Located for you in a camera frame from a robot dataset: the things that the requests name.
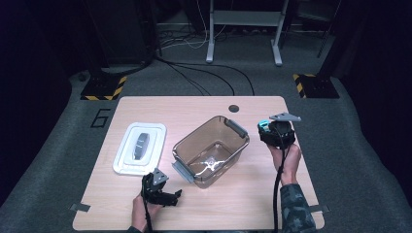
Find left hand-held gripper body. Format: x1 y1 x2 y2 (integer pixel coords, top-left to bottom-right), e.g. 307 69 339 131
141 167 170 205

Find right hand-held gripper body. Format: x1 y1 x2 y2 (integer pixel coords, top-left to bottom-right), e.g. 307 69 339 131
268 112 302 150

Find blue toy car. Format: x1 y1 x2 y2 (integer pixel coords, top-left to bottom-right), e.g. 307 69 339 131
257 119 272 133

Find white box lid grey handle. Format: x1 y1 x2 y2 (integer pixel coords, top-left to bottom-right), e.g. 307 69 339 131
112 121 168 177

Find clear brown storage box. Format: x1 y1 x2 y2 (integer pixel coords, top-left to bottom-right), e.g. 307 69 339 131
171 115 252 190

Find person's left hand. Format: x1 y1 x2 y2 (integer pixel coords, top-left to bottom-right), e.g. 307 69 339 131
130 194 163 233

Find person's right hand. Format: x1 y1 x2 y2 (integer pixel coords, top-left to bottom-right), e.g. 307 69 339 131
267 143 302 186

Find black stand base yellow stripes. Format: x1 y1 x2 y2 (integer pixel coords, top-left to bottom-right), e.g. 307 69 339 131
80 75 128 101
292 73 341 99

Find black metal stand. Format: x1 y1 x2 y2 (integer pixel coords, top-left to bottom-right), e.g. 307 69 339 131
295 0 343 59

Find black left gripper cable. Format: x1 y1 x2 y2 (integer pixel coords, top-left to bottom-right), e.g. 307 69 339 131
141 183 154 233

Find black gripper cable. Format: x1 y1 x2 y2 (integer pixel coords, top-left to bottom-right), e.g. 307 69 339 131
272 122 292 233
141 183 154 233

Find thin black floor cable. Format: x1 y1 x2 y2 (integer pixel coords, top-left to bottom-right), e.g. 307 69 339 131
163 60 212 97
166 62 236 97
158 57 256 97

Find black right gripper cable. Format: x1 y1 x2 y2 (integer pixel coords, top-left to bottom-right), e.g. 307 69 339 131
272 122 292 233

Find white floor cable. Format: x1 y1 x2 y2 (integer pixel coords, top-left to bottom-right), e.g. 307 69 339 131
159 0 228 50

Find white metal desk frame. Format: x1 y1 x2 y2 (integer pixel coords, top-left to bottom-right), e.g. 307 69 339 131
205 0 291 68

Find thick black floor cable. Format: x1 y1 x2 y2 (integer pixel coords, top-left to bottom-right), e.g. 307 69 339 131
99 45 163 78

